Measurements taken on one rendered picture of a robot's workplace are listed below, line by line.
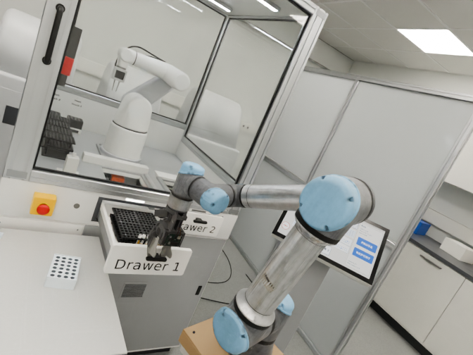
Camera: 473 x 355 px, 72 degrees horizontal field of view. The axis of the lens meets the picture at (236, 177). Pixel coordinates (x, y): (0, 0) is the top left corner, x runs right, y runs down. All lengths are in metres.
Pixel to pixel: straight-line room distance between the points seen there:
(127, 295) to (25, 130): 0.88
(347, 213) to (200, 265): 1.21
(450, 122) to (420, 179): 0.39
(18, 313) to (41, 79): 0.70
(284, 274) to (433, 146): 1.78
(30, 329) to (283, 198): 0.74
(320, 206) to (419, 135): 1.83
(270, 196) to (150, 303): 1.07
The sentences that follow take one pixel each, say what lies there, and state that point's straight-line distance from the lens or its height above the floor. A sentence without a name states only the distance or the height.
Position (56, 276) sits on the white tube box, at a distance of 1.17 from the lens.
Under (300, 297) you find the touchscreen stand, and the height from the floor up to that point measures 0.68.
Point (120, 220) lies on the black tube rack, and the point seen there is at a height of 0.90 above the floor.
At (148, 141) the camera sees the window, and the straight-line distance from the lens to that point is 1.37.
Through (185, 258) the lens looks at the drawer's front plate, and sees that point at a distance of 1.24.
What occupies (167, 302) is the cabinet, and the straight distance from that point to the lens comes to 1.86.
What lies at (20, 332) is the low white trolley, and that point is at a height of 0.76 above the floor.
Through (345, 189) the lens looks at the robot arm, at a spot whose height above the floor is 1.42.
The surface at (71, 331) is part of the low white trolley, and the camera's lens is 1.07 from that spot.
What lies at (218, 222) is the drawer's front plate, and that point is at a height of 0.90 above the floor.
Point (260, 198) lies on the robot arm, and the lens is 0.96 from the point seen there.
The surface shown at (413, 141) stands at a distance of 2.48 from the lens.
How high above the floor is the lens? 1.50
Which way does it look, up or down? 13 degrees down
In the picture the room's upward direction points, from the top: 23 degrees clockwise
